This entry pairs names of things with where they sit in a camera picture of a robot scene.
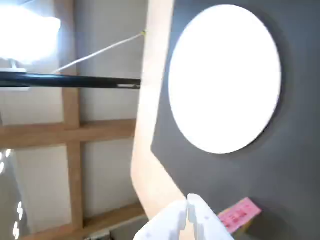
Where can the wooden lattice frame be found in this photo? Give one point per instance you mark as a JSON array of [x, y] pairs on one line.
[[72, 130]]

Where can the juice carton with pink side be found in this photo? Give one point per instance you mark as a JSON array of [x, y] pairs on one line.
[[238, 213]]

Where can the dark grey mat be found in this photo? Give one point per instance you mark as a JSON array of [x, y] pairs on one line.
[[295, 175]]

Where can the round white dish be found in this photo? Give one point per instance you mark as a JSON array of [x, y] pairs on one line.
[[225, 80]]

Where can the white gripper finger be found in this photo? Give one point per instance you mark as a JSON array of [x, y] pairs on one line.
[[165, 225], [207, 222]]

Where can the black bar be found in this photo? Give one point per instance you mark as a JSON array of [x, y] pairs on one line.
[[75, 81]]

